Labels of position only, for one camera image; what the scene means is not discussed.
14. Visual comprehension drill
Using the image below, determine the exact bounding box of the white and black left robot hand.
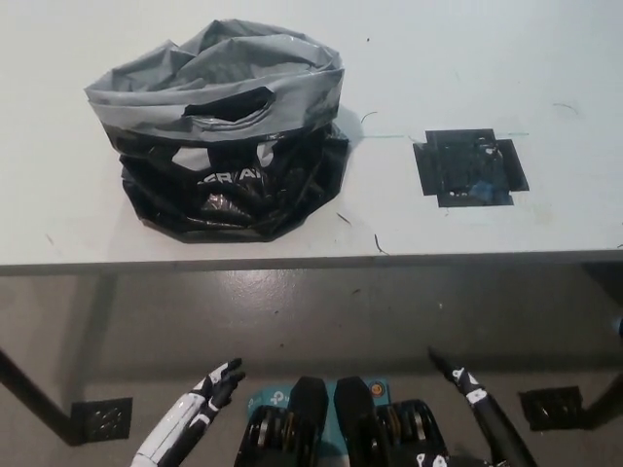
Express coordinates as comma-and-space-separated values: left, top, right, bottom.
127, 358, 246, 467

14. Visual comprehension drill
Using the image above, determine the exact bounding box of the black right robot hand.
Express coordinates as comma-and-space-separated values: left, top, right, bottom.
413, 344, 534, 467

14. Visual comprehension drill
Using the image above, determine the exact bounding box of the grey and black plastic bag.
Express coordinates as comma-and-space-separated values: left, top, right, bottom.
83, 18, 350, 244

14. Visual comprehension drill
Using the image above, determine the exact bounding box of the black table leg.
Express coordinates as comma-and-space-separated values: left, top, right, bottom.
583, 359, 623, 429
0, 347, 82, 447

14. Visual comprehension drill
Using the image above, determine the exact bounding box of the black tape patch on table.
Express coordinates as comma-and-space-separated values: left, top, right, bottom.
412, 128, 531, 209

